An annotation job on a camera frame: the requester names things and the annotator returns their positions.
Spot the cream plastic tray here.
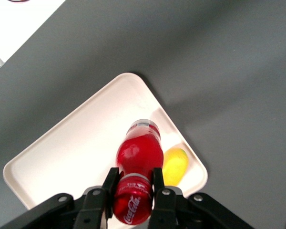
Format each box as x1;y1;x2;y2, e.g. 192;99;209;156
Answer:
2;72;209;229

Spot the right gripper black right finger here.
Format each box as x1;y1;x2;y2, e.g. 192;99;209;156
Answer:
149;167;184;229

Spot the yellow lemon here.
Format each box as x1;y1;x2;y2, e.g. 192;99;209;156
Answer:
162;147;190;187

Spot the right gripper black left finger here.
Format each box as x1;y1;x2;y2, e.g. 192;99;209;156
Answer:
73;167;121;229

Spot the red coke bottle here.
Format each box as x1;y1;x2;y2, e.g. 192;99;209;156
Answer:
112;118;165;226

